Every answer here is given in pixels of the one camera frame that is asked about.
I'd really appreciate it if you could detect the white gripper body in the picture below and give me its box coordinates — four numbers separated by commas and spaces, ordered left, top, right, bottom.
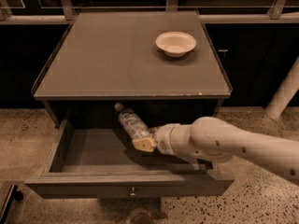
154, 124, 182, 156

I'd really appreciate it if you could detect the clear plastic water bottle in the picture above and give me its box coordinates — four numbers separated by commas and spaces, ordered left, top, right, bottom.
114, 103, 151, 139

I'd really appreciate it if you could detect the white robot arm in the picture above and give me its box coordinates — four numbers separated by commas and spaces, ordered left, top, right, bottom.
133, 117, 299, 185

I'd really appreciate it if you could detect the round metal drawer knob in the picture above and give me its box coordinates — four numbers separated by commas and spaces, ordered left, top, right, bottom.
128, 187, 137, 198

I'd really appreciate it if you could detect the open grey top drawer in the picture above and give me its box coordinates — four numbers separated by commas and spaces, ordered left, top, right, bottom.
25, 119, 234, 199

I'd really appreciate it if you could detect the grey cabinet with counter top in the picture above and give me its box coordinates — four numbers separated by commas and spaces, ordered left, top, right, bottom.
32, 11, 232, 128

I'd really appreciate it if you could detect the floor drain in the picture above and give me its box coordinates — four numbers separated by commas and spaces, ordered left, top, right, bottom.
130, 213, 155, 224

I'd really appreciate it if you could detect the white paper bowl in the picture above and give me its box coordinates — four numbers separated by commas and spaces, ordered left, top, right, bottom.
155, 32, 196, 58

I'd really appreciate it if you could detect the black wheeled cart corner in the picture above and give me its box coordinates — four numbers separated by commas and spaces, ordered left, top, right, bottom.
0, 182, 23, 224

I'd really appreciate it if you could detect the metal railing frame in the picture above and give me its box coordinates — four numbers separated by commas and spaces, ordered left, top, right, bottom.
0, 0, 299, 24

